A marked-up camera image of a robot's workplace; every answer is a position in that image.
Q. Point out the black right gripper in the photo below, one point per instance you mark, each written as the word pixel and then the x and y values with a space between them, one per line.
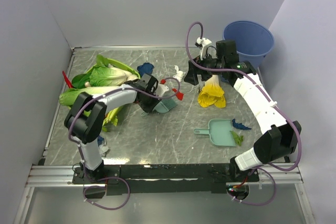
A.
pixel 191 76

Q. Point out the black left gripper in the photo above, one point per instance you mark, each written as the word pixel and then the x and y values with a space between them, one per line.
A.
pixel 149 108

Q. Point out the teal hand brush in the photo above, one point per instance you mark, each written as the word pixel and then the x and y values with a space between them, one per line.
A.
pixel 160 106

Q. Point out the teal dustpan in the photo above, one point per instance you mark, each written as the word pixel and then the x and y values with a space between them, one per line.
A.
pixel 219 132

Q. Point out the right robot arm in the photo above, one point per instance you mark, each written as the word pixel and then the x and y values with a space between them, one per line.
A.
pixel 280 136

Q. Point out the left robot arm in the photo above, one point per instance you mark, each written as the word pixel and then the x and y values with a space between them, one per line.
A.
pixel 86 116

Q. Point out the white crumpled paper scrap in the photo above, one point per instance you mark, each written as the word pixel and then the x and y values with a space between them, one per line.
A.
pixel 179 74

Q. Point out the dark blue paper scrap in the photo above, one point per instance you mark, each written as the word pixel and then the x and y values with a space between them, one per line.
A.
pixel 145 68

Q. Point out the celery stalks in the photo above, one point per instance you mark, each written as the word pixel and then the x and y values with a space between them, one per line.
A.
pixel 111 119

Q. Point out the green plastic basket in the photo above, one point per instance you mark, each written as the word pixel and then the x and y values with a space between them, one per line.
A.
pixel 107 62

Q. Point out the green napa cabbage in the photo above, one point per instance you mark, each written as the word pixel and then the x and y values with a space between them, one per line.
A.
pixel 102 76

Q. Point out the blue plastic bucket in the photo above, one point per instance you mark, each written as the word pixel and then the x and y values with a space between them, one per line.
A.
pixel 253 41

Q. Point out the dark green leaf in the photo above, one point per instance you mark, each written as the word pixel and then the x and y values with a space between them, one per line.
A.
pixel 79 81

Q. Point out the green bok choy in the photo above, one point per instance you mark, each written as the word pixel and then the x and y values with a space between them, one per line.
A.
pixel 69 96

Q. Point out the green paper scrap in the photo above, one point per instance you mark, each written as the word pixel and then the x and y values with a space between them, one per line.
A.
pixel 237 138

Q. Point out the red chili pepper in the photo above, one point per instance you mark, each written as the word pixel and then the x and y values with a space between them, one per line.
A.
pixel 67 81

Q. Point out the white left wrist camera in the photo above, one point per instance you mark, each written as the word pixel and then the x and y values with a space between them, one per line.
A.
pixel 161 90

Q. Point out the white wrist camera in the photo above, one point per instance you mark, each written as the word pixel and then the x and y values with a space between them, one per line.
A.
pixel 203 44
pixel 161 90

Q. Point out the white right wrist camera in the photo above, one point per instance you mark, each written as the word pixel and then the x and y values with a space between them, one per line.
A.
pixel 203 44

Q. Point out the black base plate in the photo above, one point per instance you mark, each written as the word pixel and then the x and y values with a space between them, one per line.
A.
pixel 118 186

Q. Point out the aluminium frame rail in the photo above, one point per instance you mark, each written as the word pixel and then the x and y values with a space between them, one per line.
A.
pixel 61 176

